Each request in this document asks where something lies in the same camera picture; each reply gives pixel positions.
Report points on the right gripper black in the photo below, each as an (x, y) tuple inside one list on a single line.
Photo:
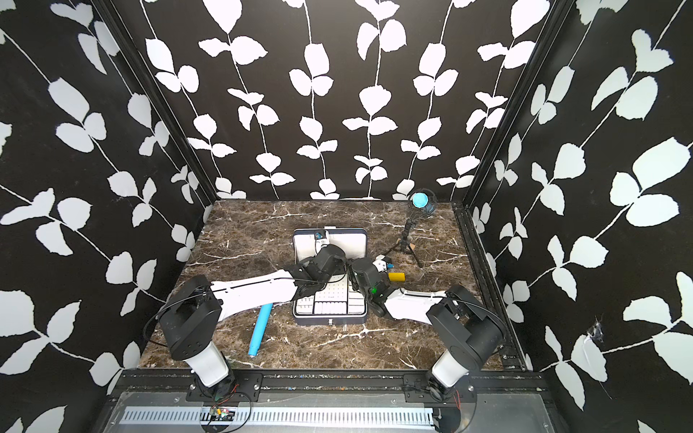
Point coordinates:
[(352, 266)]

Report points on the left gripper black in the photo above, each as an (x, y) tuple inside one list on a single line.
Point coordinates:
[(341, 269)]

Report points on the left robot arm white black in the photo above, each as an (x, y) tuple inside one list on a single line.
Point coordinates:
[(190, 318)]

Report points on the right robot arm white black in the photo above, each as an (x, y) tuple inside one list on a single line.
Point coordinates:
[(469, 331)]

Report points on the yellow block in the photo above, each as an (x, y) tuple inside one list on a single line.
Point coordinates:
[(396, 277)]

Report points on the black mini tripod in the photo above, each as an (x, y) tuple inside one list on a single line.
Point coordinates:
[(403, 244)]

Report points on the cyan marker pen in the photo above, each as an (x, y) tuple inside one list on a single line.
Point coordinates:
[(259, 329)]

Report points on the cyan ball on tripod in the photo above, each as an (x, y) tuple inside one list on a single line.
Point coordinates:
[(423, 203)]

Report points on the small circuit board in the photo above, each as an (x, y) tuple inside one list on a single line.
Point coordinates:
[(221, 415)]

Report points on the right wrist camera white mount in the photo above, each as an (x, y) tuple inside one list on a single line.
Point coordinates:
[(381, 265)]

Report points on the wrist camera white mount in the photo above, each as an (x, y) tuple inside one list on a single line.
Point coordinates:
[(321, 236), (381, 265)]

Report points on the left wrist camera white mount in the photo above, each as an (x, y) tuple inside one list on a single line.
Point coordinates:
[(321, 236)]

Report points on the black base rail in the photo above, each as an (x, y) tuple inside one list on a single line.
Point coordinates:
[(414, 385)]

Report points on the white perforated cable tray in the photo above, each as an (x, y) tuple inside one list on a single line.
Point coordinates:
[(401, 418)]

